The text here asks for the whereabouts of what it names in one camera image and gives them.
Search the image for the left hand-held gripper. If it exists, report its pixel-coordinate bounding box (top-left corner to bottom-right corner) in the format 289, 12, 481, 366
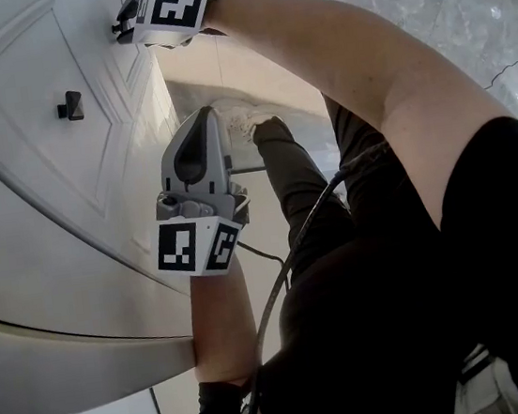
136, 102, 260, 284

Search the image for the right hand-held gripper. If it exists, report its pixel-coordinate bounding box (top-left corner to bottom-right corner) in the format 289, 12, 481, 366
111, 0, 219, 55

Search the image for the person's left forearm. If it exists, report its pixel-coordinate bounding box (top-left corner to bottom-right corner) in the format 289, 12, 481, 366
179, 253, 265, 393

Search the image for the person's right forearm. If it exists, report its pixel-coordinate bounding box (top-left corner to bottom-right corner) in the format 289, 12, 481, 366
201, 0, 518, 260

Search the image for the person's left shoe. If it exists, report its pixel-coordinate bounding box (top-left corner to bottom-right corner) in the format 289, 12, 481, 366
211, 91, 287, 149

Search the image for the white sink cabinet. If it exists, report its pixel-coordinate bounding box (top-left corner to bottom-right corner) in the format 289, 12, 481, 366
0, 0, 210, 367

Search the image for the person's left leg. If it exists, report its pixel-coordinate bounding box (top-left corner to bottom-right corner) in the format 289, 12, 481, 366
250, 107, 360, 277

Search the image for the person's leg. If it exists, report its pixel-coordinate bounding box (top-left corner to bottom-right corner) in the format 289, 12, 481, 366
321, 82, 404, 202
250, 107, 360, 277

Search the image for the person's right leg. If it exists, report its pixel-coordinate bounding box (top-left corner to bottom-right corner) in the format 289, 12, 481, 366
321, 82, 404, 202

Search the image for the person's black shirt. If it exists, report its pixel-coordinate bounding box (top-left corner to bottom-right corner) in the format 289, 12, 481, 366
158, 113, 518, 414

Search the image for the grey backpack strap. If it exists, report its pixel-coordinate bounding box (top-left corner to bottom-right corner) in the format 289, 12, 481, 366
448, 340, 518, 414

